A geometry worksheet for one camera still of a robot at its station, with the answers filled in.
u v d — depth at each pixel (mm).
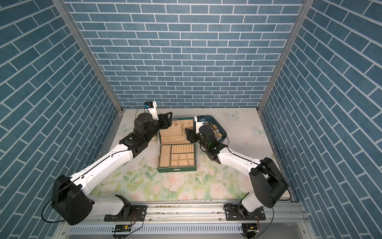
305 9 713
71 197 389
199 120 722
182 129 932
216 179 862
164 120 684
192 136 742
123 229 721
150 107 649
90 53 875
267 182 439
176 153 902
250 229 706
